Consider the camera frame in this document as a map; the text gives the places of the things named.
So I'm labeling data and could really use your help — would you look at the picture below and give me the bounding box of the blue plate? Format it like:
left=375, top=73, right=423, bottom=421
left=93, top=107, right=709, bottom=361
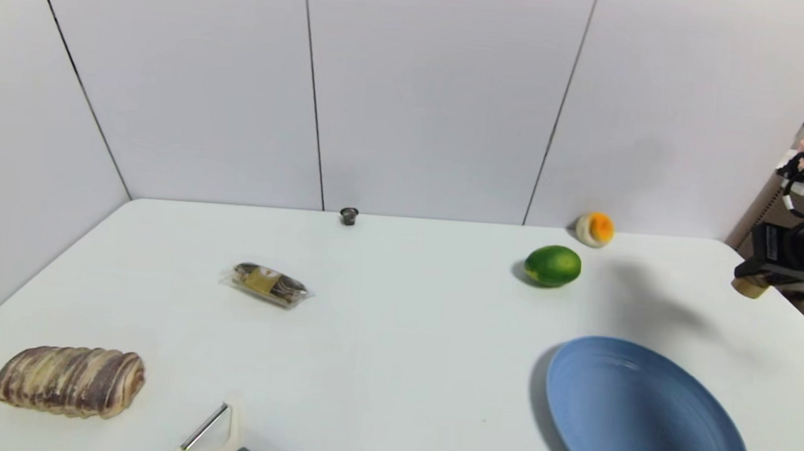
left=541, top=332, right=762, bottom=451

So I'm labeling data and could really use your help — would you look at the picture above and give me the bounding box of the tan cylindrical object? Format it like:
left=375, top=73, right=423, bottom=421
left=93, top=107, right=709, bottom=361
left=731, top=274, right=772, bottom=301

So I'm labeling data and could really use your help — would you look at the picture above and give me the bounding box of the green mango fruit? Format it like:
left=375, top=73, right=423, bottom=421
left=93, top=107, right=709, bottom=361
left=522, top=243, right=584, bottom=290

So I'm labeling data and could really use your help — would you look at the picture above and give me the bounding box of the brown swirl bread loaf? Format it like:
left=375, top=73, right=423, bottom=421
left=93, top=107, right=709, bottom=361
left=0, top=341, right=148, bottom=423

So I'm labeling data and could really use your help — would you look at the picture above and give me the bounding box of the plastic wrapped snack cake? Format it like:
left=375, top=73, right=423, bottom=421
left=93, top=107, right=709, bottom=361
left=219, top=260, right=316, bottom=311

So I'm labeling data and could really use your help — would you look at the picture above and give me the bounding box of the white grey handled peeler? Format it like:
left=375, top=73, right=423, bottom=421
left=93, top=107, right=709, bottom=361
left=175, top=397, right=284, bottom=451

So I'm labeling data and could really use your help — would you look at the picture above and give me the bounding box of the orange white peach fruit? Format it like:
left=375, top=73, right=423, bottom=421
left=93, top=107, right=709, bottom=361
left=575, top=210, right=616, bottom=250

